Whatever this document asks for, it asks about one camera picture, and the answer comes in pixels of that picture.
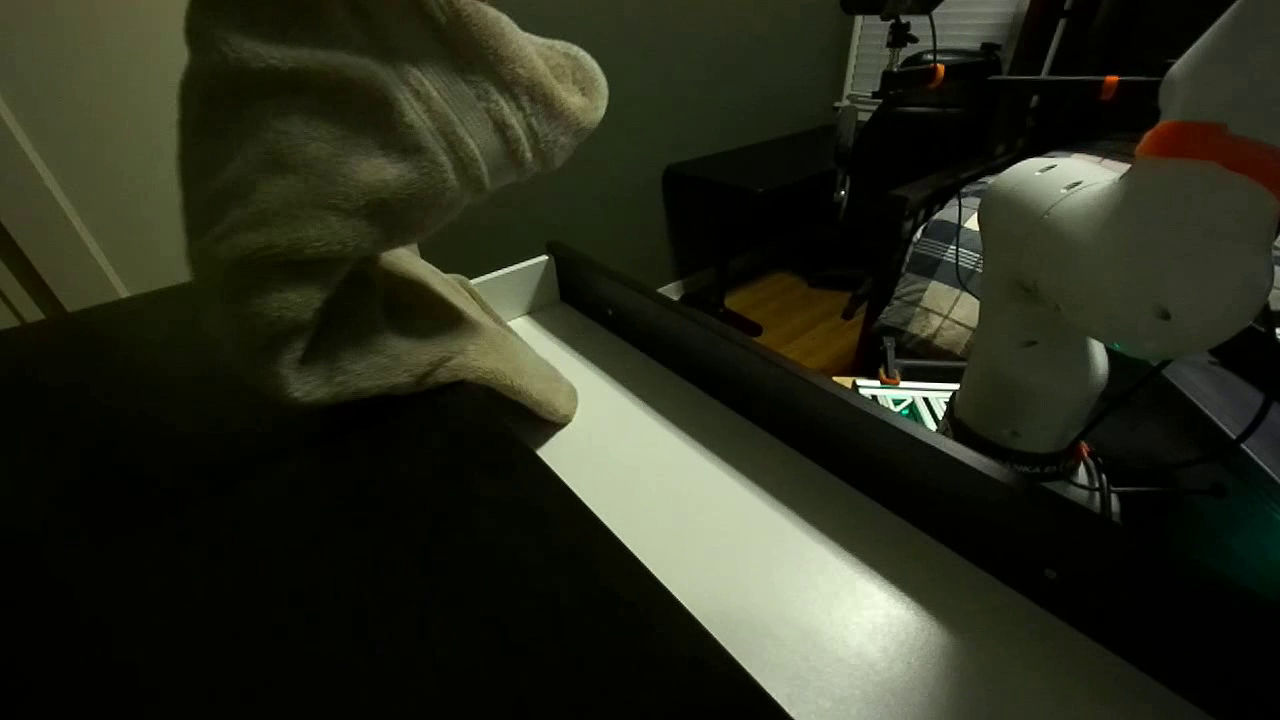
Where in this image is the drawer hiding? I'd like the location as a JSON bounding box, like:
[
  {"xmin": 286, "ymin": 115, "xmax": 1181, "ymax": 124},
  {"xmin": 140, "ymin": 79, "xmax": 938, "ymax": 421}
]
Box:
[{"xmin": 470, "ymin": 241, "xmax": 1280, "ymax": 720}]

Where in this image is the beige towel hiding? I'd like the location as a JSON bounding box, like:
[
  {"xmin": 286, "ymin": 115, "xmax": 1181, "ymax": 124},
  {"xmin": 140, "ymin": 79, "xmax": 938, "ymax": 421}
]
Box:
[{"xmin": 178, "ymin": 0, "xmax": 610, "ymax": 425}]

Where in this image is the black side table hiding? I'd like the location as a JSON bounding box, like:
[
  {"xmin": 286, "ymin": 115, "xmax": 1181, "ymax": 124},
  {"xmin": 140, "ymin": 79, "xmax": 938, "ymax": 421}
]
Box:
[{"xmin": 662, "ymin": 125, "xmax": 843, "ymax": 286}]

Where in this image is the plaid bed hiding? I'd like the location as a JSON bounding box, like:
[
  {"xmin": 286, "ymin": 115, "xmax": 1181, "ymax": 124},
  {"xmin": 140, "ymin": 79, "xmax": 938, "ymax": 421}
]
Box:
[{"xmin": 870, "ymin": 140, "xmax": 1280, "ymax": 363}]

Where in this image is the black dresser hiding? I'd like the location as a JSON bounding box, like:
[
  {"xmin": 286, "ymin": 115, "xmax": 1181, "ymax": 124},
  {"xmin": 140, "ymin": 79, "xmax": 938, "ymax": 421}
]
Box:
[{"xmin": 0, "ymin": 240, "xmax": 1280, "ymax": 720}]

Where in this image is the window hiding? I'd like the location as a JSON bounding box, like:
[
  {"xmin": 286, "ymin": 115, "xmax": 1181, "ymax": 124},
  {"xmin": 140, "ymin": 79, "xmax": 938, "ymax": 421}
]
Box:
[{"xmin": 843, "ymin": 0, "xmax": 1033, "ymax": 105}]

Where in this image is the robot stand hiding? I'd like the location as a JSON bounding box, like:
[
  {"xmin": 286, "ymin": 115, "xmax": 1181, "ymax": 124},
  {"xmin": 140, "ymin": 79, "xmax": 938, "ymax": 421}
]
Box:
[{"xmin": 855, "ymin": 345, "xmax": 1280, "ymax": 601}]

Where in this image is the camera on mount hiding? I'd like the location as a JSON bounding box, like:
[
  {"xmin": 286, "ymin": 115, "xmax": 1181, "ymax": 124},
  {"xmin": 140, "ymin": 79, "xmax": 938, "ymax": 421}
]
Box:
[{"xmin": 838, "ymin": 0, "xmax": 1004, "ymax": 111}]

